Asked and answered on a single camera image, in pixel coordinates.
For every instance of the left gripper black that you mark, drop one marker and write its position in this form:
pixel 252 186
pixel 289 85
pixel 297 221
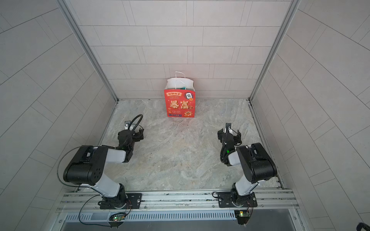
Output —
pixel 137 134

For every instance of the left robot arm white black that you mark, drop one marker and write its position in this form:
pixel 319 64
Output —
pixel 87 169

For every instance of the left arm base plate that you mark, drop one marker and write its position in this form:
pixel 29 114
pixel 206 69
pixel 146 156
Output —
pixel 129 201

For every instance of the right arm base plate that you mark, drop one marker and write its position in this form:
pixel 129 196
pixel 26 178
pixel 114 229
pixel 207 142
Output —
pixel 233 200

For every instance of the left circuit board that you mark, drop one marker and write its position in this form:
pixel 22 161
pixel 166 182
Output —
pixel 118 217

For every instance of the right circuit board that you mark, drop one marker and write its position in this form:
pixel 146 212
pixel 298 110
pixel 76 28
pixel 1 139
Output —
pixel 242 216

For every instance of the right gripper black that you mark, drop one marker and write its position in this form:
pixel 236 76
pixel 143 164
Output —
pixel 229 135

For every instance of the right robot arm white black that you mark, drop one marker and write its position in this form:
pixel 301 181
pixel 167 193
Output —
pixel 256 164

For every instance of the red paper gift bag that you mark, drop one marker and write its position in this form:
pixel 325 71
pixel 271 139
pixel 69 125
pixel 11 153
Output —
pixel 180 103

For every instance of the aluminium mounting rail frame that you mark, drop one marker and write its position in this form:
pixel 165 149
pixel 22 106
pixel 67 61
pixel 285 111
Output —
pixel 82 208

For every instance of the circuit board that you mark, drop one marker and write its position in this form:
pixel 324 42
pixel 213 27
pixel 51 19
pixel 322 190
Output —
pixel 242 216
pixel 118 217

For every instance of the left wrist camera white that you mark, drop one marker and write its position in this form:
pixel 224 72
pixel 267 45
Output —
pixel 127 125

